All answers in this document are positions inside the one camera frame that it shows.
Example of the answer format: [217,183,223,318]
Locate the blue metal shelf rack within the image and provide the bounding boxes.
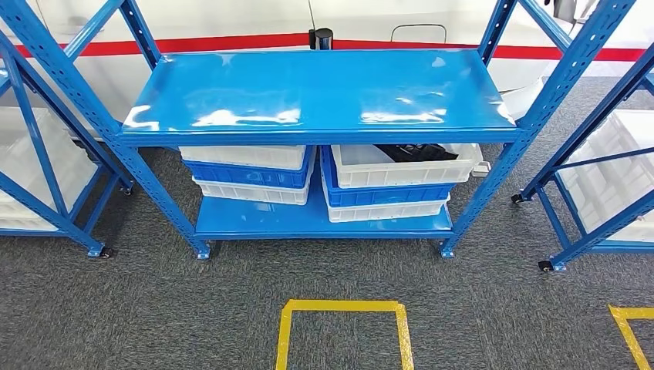
[0,0,639,261]

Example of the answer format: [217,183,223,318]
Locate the blue plastic crate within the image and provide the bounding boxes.
[320,145,457,209]
[182,146,316,190]

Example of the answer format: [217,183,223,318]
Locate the black plastic parts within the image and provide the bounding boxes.
[373,143,460,164]

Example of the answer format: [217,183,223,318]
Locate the white car with red stripe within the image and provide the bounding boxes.
[0,0,654,139]

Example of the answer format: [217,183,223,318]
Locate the white plastic crate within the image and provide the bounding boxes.
[0,148,96,205]
[0,193,72,232]
[0,106,99,170]

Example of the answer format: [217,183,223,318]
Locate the white foam box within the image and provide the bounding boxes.
[555,108,654,244]

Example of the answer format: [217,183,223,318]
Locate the black stanchion post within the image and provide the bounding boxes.
[308,27,335,51]

